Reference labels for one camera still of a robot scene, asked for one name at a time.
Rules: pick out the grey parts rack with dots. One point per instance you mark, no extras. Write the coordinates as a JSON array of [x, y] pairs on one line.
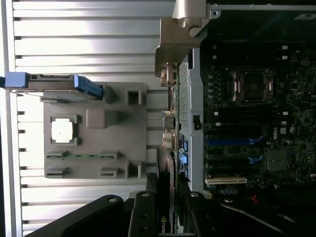
[[98, 148]]

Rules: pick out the black expansion slot blue clip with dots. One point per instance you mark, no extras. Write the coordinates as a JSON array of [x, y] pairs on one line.
[[227, 160]]

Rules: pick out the silver CPU chip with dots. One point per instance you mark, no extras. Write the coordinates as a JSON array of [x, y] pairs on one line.
[[62, 130]]

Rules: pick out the hard disk with blue caddy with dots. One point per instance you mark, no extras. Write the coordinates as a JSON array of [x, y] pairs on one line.
[[61, 86]]

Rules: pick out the CPU socket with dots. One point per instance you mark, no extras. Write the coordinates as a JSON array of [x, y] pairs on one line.
[[253, 86]]

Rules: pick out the black open PC case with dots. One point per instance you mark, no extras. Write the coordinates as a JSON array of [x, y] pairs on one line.
[[195, 98]]

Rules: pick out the green RAM stick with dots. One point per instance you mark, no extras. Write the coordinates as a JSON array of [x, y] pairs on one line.
[[81, 156]]

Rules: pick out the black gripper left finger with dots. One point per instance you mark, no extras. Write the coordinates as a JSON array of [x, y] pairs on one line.
[[143, 217]]

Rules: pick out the green motherboard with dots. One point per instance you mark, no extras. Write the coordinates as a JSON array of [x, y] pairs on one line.
[[296, 111]]

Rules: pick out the grey chipset heatsink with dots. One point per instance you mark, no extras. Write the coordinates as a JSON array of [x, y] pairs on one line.
[[277, 160]]

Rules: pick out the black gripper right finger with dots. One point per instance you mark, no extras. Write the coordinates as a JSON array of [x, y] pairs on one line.
[[197, 217]]

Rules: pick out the white expansion slot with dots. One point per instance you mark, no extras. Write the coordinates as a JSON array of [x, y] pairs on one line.
[[224, 181]]

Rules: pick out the blue expansion card retainer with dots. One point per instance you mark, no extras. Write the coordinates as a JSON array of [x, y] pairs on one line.
[[184, 158]]

